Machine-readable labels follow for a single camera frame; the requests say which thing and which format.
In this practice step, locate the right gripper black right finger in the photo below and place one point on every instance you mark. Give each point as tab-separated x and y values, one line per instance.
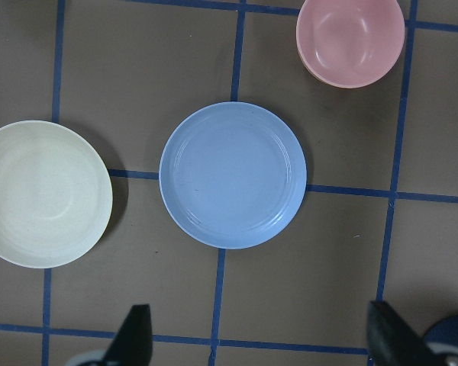
391	341

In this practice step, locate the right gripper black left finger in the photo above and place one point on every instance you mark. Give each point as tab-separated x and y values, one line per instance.
133	343

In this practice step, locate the blue plate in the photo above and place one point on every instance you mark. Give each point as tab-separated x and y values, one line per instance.
232	175

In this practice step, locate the pale green bowl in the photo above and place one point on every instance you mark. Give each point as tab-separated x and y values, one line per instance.
55	195

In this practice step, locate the pink bowl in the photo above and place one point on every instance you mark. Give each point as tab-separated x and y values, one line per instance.
350	44

